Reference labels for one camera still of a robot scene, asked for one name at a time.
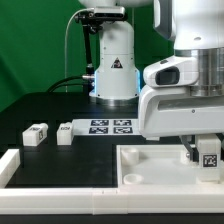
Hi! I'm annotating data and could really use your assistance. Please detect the black cables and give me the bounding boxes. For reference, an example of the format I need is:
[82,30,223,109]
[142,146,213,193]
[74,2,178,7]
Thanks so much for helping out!
[45,75,91,94]

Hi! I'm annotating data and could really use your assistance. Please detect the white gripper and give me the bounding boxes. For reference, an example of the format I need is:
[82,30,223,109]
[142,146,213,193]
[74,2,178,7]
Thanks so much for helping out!
[138,56,224,162]

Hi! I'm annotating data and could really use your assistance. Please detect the white cable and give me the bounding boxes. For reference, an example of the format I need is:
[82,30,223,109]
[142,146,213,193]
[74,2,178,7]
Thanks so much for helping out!
[64,8,88,94]

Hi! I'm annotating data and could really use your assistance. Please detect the grey camera on mount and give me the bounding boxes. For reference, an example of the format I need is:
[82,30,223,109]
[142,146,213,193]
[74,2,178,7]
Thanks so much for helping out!
[93,6,125,21]

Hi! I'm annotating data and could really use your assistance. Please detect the white U-shaped fence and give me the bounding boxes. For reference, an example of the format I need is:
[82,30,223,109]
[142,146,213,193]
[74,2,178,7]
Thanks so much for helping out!
[0,149,224,215]

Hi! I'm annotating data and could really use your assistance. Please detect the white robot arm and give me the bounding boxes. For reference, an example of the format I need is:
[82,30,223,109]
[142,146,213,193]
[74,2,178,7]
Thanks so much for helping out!
[135,0,224,166]

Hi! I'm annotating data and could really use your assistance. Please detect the white square tabletop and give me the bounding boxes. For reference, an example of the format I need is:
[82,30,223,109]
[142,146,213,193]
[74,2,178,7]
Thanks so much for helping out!
[117,145,224,195]

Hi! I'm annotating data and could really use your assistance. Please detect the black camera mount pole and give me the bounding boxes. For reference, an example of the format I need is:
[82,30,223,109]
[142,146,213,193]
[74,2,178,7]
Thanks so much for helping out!
[75,10,99,92]

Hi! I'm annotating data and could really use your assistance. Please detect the white marker base plate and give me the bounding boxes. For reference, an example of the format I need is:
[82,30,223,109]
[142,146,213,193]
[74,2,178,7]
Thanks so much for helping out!
[72,119,139,136]

